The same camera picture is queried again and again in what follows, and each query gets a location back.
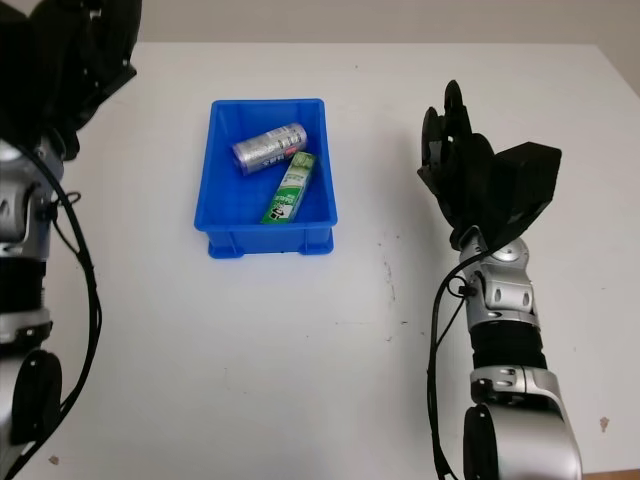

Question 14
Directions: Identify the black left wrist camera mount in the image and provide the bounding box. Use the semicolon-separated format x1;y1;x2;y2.
0;0;39;146

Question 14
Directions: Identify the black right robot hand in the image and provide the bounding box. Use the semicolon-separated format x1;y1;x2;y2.
416;78;506;251

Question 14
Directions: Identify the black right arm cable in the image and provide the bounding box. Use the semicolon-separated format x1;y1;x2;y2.
425;257;489;480

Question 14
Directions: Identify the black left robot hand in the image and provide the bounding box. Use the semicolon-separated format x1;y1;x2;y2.
19;0;144;162

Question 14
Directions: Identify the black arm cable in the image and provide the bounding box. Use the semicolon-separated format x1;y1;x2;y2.
0;142;104;476
425;257;489;480

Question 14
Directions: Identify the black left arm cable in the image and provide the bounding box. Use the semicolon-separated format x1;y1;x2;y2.
0;142;104;476

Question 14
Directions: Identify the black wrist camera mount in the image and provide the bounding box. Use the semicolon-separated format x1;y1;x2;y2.
0;0;39;146
492;141;563;249

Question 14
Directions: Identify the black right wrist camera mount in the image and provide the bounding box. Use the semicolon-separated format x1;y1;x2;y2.
492;141;563;249

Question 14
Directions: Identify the green toothpaste box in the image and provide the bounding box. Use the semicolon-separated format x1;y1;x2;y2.
259;151;318;225

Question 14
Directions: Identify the silver bag roll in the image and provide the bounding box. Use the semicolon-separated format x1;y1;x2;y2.
231;122;309;177

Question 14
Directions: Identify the blue plastic tray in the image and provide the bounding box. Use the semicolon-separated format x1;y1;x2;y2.
193;98;340;260

